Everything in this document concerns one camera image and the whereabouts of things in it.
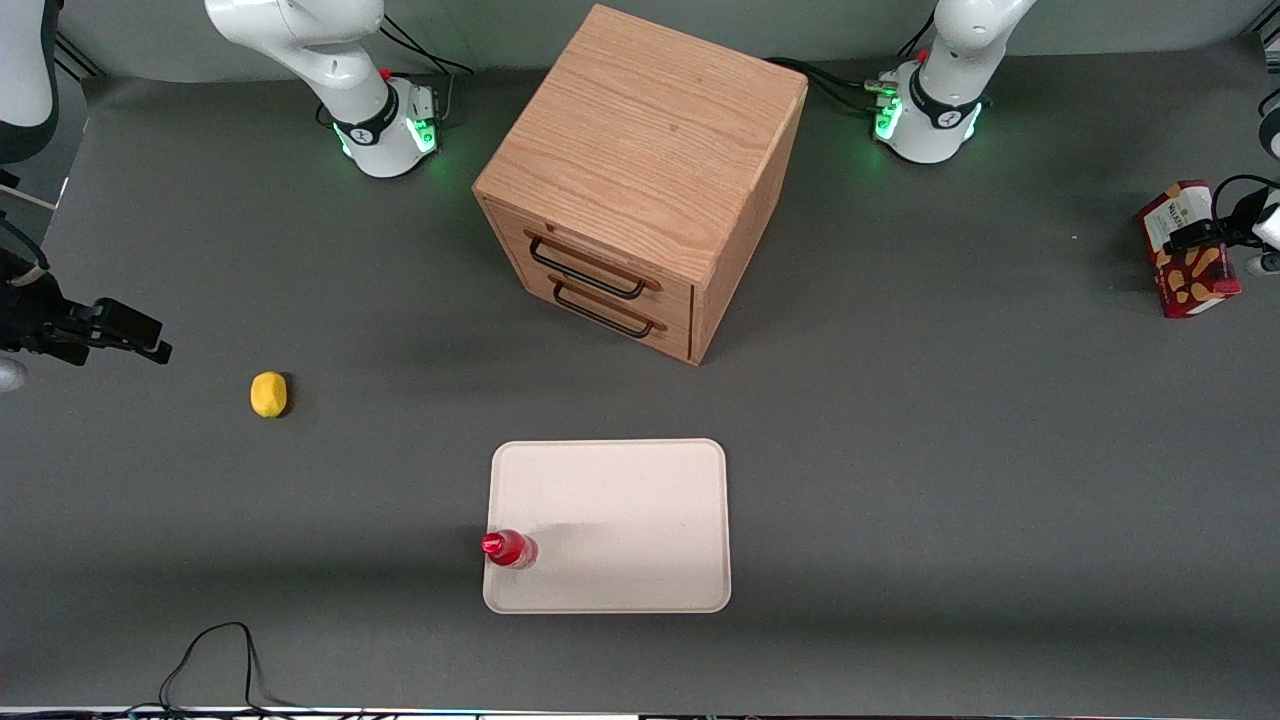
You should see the red cola bottle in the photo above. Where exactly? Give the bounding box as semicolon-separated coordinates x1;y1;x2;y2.
481;529;539;570

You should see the thin black cable loop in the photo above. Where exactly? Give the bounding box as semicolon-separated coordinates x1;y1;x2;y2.
158;622;301;713

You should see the wooden drawer front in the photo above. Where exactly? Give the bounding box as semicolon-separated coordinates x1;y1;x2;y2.
483;198;696;323
497;262;694;363

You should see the black metal drawer handle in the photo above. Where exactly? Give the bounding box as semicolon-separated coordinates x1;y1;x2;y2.
548;272;669;339
524;230;663;301

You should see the beige rectangular tray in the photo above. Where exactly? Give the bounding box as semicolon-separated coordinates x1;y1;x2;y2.
483;438;732;614

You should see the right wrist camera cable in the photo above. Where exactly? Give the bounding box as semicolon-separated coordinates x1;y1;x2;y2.
0;215;49;286

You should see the left arm base cable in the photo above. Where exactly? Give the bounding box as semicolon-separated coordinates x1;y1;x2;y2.
765;57;883;113

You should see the red cookie box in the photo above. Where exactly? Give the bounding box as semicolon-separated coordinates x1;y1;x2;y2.
1138;181;1242;319

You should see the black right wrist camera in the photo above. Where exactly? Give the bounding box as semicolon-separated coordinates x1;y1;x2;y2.
0;250;63;321

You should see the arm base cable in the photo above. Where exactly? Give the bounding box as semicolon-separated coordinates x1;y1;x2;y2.
380;14;476;77
765;57;883;113

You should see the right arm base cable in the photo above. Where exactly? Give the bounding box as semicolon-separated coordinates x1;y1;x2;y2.
380;14;476;77

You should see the wooden two-drawer cabinet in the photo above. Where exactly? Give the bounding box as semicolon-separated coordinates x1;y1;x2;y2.
472;4;809;366

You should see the yellow lemon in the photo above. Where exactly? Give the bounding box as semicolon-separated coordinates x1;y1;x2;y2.
250;371;289;419

